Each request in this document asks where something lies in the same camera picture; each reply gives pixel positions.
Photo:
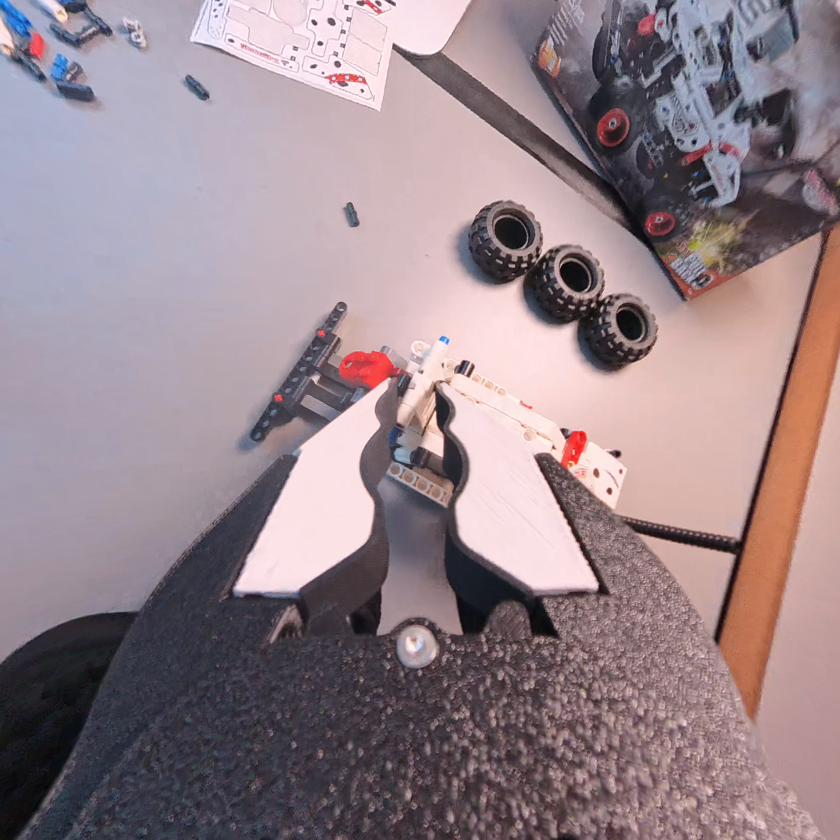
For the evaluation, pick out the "black toy set box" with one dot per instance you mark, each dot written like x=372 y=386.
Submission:
x=709 y=118

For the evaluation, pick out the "brick-built truck model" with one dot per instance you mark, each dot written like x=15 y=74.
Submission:
x=525 y=420

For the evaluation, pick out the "white book stand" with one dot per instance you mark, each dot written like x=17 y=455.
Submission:
x=427 y=20

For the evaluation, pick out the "wooden-edged table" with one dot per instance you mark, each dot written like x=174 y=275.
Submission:
x=788 y=460

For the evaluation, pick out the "sticker sheet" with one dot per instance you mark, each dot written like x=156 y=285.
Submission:
x=295 y=40

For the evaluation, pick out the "black connector pin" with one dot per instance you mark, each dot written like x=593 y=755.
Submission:
x=352 y=213
x=197 y=88

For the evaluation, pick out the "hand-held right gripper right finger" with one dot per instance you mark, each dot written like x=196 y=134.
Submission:
x=525 y=519

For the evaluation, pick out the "pile of small brick pieces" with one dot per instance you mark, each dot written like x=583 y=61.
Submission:
x=66 y=53

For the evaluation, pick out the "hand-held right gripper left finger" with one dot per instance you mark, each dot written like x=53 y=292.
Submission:
x=309 y=519

